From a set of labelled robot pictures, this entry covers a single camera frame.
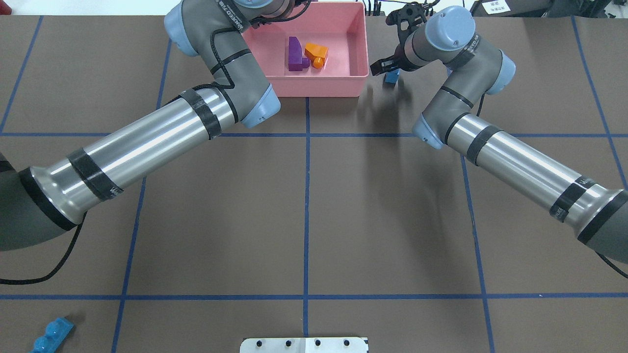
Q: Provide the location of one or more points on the long blue block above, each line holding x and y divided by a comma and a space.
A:
55, 334

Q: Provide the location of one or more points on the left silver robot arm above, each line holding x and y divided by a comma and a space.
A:
40, 203

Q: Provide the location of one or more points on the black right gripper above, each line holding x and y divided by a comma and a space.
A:
398, 60

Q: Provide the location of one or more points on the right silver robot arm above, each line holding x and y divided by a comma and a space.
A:
597, 214

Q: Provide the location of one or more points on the orange block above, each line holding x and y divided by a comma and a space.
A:
317, 54

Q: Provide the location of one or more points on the pink plastic box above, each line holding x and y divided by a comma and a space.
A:
340, 26

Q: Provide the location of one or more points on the small blue block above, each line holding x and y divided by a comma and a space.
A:
392, 77

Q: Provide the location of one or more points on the purple block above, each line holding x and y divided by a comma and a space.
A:
297, 61

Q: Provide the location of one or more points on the white camera post with base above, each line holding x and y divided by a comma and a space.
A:
305, 345

